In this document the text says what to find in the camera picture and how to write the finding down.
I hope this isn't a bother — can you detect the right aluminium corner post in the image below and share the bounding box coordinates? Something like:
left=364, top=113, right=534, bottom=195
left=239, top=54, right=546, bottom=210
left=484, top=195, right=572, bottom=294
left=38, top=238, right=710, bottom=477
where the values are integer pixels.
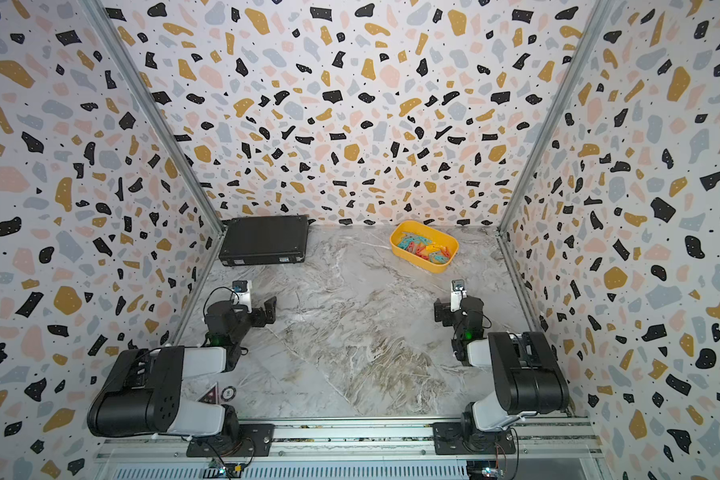
left=497, top=0, right=612, bottom=241

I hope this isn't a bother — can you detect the yellow plastic storage box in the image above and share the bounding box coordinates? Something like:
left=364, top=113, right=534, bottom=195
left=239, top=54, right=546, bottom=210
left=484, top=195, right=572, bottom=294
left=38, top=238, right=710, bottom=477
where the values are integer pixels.
left=389, top=220, right=460, bottom=274

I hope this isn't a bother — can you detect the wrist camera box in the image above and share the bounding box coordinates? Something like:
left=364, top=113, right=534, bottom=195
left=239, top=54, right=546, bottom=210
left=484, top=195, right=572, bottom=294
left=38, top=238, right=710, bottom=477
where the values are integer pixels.
left=450, top=279, right=467, bottom=312
left=232, top=280, right=252, bottom=313

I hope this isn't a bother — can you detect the left aluminium corner post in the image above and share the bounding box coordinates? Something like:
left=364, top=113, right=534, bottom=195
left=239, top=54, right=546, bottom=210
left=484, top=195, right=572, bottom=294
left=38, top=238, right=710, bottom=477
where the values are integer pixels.
left=80, top=0, right=224, bottom=236

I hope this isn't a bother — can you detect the round black sticker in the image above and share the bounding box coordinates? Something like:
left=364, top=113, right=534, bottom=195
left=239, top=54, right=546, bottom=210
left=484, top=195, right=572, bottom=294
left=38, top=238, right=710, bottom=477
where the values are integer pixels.
left=220, top=386, right=236, bottom=401

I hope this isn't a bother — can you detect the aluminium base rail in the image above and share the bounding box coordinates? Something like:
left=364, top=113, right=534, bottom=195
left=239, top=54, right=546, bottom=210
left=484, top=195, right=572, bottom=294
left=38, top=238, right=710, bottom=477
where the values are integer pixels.
left=93, top=416, right=611, bottom=479

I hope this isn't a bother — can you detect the triangular warning sticker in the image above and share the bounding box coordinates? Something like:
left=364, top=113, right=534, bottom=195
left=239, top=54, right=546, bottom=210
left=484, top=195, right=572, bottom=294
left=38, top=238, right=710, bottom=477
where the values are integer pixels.
left=198, top=383, right=220, bottom=405

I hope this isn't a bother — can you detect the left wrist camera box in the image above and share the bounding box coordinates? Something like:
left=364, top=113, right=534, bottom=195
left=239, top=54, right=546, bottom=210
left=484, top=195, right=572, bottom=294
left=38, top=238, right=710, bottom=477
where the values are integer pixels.
left=232, top=280, right=252, bottom=313

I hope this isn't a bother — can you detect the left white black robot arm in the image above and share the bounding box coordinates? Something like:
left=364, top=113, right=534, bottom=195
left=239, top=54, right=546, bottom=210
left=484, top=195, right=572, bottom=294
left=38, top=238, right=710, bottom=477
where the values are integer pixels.
left=87, top=296, right=277, bottom=459

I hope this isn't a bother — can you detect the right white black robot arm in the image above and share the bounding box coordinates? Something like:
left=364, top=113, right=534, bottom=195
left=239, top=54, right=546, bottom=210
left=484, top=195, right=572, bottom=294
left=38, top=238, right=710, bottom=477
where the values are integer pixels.
left=432, top=296, right=570, bottom=456

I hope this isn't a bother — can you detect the black flat case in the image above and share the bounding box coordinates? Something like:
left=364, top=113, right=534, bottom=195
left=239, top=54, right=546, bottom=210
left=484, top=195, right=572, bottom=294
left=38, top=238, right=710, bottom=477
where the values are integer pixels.
left=219, top=215, right=309, bottom=267

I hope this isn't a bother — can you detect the aluminium corner post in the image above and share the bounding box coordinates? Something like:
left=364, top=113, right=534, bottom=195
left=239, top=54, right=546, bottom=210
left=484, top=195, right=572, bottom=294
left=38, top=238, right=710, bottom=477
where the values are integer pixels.
left=497, top=0, right=612, bottom=241
left=80, top=0, right=224, bottom=236

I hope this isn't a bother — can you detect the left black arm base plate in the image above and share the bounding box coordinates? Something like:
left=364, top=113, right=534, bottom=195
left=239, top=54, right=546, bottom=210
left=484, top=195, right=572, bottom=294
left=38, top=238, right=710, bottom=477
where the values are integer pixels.
left=186, top=423, right=275, bottom=458

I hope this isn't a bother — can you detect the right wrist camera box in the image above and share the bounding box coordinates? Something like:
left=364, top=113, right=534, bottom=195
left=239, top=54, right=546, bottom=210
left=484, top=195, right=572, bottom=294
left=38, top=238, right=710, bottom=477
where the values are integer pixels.
left=450, top=279, right=467, bottom=312

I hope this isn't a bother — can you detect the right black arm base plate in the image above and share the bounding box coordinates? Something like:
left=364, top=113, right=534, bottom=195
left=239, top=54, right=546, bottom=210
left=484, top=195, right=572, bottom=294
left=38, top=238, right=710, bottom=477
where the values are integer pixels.
left=432, top=422, right=517, bottom=455

